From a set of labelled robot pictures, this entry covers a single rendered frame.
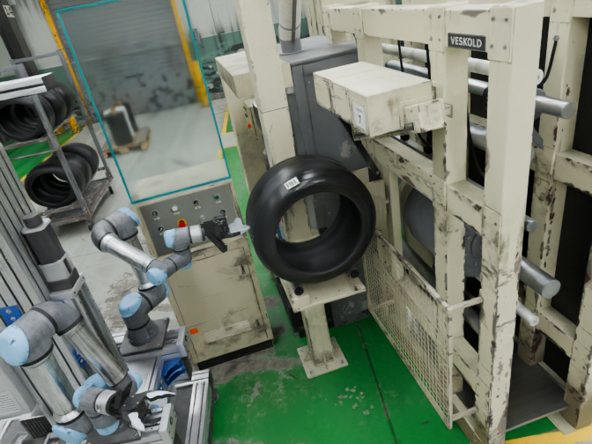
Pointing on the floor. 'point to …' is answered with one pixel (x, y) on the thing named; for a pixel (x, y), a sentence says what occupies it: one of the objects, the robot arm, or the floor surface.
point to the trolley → (70, 203)
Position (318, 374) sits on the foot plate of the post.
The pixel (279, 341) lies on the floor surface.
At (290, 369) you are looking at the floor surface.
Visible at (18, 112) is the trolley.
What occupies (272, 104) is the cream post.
